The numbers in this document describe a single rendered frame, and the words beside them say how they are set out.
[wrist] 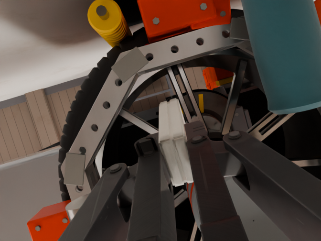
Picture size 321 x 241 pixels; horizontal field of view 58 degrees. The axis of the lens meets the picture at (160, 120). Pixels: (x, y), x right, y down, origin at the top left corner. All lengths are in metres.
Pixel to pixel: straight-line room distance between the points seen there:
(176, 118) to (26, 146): 5.23
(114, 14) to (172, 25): 0.10
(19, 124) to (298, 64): 5.15
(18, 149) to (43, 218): 4.90
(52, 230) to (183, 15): 0.43
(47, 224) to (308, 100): 0.46
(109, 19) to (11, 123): 4.98
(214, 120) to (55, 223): 0.68
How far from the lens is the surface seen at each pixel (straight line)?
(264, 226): 0.41
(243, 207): 0.39
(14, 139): 5.46
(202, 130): 0.17
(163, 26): 0.50
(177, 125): 0.17
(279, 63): 0.41
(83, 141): 0.52
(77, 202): 0.32
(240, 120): 1.10
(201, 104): 1.09
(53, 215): 0.57
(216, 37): 0.51
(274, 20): 0.41
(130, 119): 0.60
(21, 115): 5.36
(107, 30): 0.52
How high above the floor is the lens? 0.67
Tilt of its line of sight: 5 degrees up
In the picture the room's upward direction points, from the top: 164 degrees clockwise
